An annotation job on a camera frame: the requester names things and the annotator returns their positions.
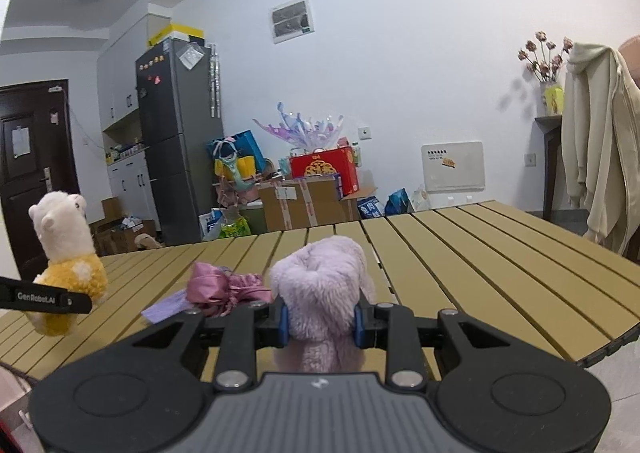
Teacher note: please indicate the white plastic bag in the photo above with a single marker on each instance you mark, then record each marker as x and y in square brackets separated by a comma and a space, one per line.
[420, 198]

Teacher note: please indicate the yellow gift bag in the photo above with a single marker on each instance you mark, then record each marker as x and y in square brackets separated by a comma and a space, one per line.
[247, 167]

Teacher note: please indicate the open cardboard box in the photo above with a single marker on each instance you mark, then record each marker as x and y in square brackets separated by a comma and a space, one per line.
[125, 235]

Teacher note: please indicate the silver tinsel strip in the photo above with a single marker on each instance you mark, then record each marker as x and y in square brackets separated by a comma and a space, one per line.
[214, 83]

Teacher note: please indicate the pink bag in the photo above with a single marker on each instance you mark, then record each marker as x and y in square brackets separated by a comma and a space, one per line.
[632, 50]

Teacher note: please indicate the white upper cabinet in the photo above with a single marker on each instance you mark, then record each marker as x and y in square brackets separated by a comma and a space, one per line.
[122, 83]

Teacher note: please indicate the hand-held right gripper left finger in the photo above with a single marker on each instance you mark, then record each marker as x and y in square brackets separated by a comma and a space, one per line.
[283, 328]

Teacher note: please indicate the purple fluffy headband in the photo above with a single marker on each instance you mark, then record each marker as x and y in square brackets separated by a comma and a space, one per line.
[320, 283]

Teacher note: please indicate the row of small bottles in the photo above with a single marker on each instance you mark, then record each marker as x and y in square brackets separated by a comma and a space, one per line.
[125, 151]

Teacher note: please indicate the green snack bag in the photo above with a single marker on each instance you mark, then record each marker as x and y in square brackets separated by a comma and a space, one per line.
[235, 229]

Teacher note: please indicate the dark brown door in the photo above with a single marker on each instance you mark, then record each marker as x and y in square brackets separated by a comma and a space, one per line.
[35, 193]

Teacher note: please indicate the white electrical panel box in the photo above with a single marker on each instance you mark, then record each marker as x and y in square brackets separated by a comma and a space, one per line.
[291, 20]

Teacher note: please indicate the white wall socket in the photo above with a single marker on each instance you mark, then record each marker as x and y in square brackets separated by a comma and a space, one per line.
[531, 159]

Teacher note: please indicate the dark blue bag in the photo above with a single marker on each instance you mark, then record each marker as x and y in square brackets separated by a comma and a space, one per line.
[400, 203]

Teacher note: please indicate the blue printed packet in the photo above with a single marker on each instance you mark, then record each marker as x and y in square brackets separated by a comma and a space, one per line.
[370, 208]

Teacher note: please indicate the green cooler box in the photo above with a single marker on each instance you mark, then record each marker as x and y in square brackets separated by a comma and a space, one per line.
[252, 218]

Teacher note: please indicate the white lower cabinet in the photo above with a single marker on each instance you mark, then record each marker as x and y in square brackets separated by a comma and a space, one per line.
[132, 183]

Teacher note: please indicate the clear plastic pouch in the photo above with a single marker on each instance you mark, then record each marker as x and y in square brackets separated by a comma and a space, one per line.
[191, 55]

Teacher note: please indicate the white cabinet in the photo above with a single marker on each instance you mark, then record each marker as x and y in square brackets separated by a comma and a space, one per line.
[132, 183]
[122, 83]

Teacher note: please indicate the large taped cardboard box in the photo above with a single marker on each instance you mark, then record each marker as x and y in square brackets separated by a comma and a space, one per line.
[300, 205]

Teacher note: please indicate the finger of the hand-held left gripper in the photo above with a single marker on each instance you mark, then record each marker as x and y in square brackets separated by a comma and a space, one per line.
[45, 298]

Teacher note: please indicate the blue gift bag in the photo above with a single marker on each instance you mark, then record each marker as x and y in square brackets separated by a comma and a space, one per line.
[247, 145]

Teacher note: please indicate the red gift box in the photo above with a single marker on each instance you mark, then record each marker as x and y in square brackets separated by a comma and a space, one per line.
[325, 168]

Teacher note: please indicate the cream hooded jacket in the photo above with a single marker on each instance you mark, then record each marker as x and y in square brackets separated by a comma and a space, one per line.
[600, 143]

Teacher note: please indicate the iridescent paper bouquet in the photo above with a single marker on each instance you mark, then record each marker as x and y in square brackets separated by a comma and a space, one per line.
[305, 130]

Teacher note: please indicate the white wall panel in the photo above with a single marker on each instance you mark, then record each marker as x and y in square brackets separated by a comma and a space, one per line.
[452, 165]

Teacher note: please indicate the pink satin pouch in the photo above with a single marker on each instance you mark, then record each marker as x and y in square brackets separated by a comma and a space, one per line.
[210, 280]

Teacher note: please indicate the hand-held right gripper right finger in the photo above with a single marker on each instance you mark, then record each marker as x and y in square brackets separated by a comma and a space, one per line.
[359, 328]

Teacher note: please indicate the blue and white bag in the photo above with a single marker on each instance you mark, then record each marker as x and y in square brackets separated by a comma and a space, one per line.
[212, 223]

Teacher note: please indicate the yellow flat box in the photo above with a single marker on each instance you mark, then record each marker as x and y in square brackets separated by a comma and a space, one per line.
[175, 33]

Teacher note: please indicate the grey refrigerator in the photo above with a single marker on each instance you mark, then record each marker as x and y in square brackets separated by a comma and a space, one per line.
[175, 133]

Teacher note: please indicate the dried flowers in vase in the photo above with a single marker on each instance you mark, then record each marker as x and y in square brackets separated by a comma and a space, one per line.
[552, 98]

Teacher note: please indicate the white and yellow alpaca plush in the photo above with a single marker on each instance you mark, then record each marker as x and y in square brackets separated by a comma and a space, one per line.
[65, 253]

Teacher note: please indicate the dark wooden side table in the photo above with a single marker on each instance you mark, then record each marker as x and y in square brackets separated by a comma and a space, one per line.
[550, 125]

